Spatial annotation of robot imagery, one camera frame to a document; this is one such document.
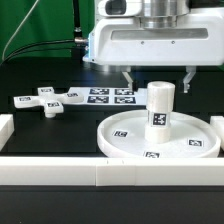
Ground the white cross-shaped table base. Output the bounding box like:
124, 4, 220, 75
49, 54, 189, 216
14, 87, 84, 118

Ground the black cable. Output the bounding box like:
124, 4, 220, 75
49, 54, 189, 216
0, 39, 88, 66

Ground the white right barrier block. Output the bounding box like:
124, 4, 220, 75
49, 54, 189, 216
210, 116, 224, 151

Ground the white round table top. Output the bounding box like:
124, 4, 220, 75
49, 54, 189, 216
97, 110, 221, 159

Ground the white barrier block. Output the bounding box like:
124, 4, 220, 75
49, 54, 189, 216
0, 114, 14, 151
210, 116, 224, 151

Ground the white marker sheet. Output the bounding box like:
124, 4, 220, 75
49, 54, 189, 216
68, 87, 147, 106

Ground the grey cable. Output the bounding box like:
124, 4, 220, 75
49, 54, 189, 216
1, 0, 40, 62

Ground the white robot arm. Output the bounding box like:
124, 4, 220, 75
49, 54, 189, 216
83, 0, 224, 85

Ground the white front barrier wall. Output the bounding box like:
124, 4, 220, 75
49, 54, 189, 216
0, 157, 224, 186

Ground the black vertical cable connector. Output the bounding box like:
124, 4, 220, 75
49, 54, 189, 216
72, 0, 82, 60

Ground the white left barrier block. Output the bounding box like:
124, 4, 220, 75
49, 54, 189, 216
0, 114, 14, 151

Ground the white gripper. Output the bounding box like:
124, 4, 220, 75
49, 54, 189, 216
88, 16, 224, 93

